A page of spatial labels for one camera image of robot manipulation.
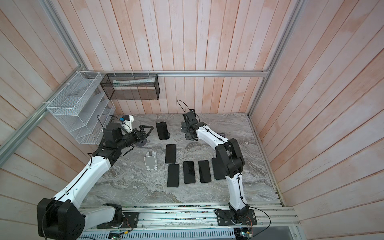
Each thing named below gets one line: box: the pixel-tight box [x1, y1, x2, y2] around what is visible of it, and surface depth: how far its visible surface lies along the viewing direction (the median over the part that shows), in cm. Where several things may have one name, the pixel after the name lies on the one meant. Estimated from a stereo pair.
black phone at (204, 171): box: [198, 160, 212, 183], surface depth 94 cm
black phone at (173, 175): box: [167, 164, 180, 187], surface depth 90 cm
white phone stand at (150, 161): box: [143, 151, 158, 172], surface depth 92 cm
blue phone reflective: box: [165, 144, 176, 164], surface depth 100 cm
